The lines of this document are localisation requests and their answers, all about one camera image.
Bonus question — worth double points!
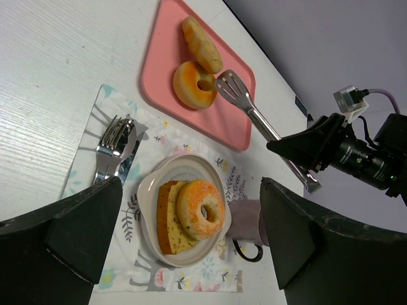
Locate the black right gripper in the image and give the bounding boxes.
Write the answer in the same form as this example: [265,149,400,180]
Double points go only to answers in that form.
[266,113,406,191]

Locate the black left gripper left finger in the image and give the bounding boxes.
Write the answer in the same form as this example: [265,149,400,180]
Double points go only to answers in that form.
[1,177,123,304]

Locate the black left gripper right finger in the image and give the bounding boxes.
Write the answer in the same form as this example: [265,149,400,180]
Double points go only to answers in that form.
[260,178,406,304]

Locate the metal serving tongs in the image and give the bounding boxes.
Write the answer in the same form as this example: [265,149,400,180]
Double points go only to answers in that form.
[215,69,322,194]

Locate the yellow bread slice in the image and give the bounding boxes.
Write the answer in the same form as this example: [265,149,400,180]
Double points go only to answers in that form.
[156,180,198,255]

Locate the sugared orange donut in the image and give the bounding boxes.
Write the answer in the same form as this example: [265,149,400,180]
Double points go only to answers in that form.
[176,180,226,240]

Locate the floral cloth placemat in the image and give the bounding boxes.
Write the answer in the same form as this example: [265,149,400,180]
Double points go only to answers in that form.
[62,85,247,293]

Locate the purple mug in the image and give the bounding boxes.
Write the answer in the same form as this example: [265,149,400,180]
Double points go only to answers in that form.
[226,200,269,262]

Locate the pink rectangular tray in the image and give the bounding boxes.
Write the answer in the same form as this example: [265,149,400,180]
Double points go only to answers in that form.
[141,1,256,152]

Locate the metal knife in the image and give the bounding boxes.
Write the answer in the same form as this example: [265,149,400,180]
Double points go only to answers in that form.
[116,140,140,186]

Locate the metal fork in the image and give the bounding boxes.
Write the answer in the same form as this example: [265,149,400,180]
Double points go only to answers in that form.
[92,117,128,185]

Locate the white round plate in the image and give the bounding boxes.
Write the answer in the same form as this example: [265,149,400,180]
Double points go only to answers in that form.
[137,154,231,268]

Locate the orange glazed donut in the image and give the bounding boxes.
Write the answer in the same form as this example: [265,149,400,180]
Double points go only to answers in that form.
[172,61,217,110]

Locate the round yellow bun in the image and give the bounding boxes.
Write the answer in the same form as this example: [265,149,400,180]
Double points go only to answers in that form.
[181,16,223,74]

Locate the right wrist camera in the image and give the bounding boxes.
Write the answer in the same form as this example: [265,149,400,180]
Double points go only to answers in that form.
[333,86,369,124]

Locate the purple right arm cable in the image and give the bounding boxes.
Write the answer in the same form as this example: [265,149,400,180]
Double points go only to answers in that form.
[365,88,403,114]

